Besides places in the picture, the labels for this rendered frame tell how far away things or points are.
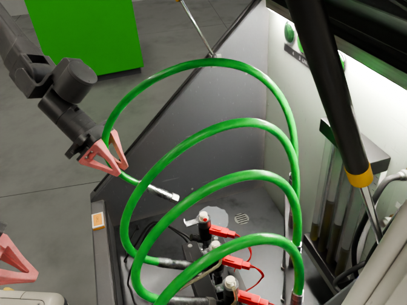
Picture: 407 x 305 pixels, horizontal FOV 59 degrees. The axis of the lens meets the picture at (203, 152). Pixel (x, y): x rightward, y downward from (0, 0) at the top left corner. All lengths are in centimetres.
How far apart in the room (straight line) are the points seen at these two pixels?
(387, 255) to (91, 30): 371
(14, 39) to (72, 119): 20
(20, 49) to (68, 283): 156
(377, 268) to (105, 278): 67
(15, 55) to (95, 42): 315
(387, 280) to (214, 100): 72
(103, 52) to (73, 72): 328
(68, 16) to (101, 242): 310
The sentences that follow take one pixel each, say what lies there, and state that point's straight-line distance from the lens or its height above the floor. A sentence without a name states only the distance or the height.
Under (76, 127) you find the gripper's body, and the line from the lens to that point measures 73.
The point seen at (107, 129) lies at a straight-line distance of 69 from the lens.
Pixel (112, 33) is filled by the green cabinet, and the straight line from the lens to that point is 392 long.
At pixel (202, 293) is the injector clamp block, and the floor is 98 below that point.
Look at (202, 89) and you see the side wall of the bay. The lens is 94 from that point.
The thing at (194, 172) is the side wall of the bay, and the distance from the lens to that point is 108.
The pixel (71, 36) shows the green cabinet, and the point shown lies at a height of 53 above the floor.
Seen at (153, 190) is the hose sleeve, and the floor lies 114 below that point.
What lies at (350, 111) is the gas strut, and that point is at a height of 153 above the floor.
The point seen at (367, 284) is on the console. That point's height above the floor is 137.
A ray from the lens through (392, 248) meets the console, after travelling 33.
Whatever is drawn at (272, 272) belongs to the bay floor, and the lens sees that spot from 101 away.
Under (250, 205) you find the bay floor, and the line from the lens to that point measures 116.
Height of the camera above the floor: 166
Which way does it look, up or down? 37 degrees down
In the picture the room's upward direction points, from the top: 5 degrees counter-clockwise
